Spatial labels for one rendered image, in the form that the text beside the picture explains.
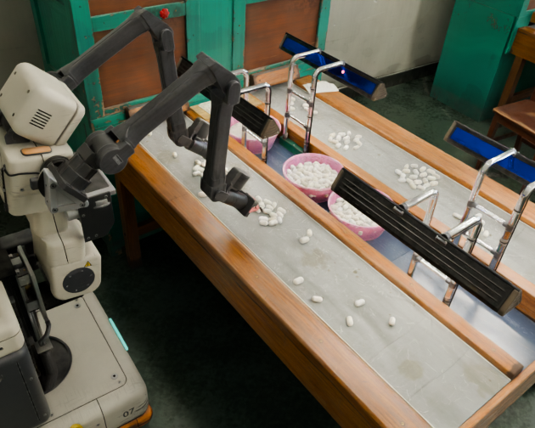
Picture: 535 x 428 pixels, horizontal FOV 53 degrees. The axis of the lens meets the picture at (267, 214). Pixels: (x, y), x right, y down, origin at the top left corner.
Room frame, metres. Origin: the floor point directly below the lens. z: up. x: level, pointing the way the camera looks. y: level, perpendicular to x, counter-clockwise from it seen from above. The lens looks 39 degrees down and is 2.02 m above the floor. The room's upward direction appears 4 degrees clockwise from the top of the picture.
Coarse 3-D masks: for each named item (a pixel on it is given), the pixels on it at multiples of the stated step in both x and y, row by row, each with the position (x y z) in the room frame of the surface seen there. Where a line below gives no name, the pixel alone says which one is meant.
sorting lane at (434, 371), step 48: (144, 144) 2.00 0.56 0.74; (192, 192) 1.68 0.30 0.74; (240, 240) 1.42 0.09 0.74; (288, 240) 1.44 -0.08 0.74; (336, 240) 1.46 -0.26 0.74; (336, 288) 1.22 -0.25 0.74; (384, 288) 1.24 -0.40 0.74; (384, 336) 1.04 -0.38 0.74; (432, 336) 1.05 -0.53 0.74; (432, 384) 0.88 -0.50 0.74; (480, 384) 0.90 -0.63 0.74
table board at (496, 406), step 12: (528, 372) 0.95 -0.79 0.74; (516, 384) 0.91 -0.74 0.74; (528, 384) 0.98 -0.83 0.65; (504, 396) 0.86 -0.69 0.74; (516, 396) 0.94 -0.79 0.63; (480, 408) 0.82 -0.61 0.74; (492, 408) 0.82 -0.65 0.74; (504, 408) 0.91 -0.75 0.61; (468, 420) 0.78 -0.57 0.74; (480, 420) 0.79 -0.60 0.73; (492, 420) 0.87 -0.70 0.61
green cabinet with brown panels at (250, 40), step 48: (48, 0) 2.22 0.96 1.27; (96, 0) 2.09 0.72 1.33; (144, 0) 2.22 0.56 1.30; (192, 0) 2.34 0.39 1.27; (240, 0) 2.51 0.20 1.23; (288, 0) 2.71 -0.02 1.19; (48, 48) 2.37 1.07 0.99; (144, 48) 2.20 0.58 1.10; (192, 48) 2.34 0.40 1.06; (240, 48) 2.51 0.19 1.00; (96, 96) 2.04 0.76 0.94; (144, 96) 2.19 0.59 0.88
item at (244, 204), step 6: (240, 192) 1.50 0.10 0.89; (240, 198) 1.44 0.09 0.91; (246, 198) 1.47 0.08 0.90; (234, 204) 1.42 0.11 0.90; (240, 204) 1.44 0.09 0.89; (246, 204) 1.45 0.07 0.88; (252, 204) 1.44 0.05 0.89; (240, 210) 1.45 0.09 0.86; (246, 210) 1.44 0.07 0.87; (246, 216) 1.43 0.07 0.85
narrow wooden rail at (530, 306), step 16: (272, 112) 2.34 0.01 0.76; (320, 144) 2.08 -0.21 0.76; (368, 176) 1.85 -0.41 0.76; (384, 192) 1.75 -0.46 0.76; (416, 208) 1.66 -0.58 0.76; (432, 224) 1.56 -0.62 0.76; (464, 240) 1.48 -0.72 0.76; (480, 256) 1.40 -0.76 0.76; (496, 272) 1.34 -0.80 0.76; (512, 272) 1.34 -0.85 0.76; (528, 288) 1.27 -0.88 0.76; (528, 304) 1.23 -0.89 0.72
